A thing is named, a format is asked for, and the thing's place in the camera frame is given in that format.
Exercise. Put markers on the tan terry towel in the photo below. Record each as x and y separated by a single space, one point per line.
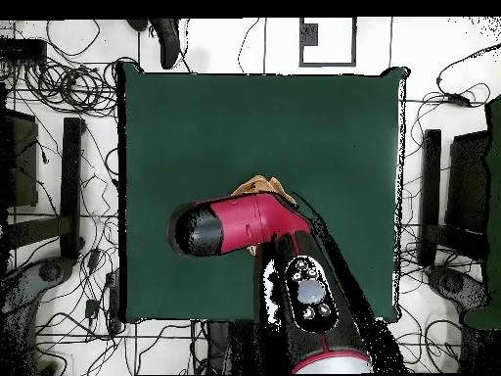
258 185

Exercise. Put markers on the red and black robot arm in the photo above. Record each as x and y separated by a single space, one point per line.
242 223

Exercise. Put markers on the black flat device box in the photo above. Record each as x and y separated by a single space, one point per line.
23 50

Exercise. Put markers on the dark green table cloth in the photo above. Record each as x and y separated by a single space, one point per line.
235 125

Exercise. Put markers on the black power adapter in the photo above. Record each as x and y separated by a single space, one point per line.
458 100
94 258

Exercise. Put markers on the black power strip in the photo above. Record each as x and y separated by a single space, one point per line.
113 301

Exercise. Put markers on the person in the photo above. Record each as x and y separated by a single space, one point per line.
168 43

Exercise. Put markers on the black square case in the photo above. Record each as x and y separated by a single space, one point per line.
467 176
19 164

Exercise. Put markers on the dark green fabric sheet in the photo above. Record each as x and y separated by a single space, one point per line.
494 196

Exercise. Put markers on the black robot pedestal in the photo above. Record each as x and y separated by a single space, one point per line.
235 352

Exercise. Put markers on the dark square floor frame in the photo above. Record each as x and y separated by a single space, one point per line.
309 34

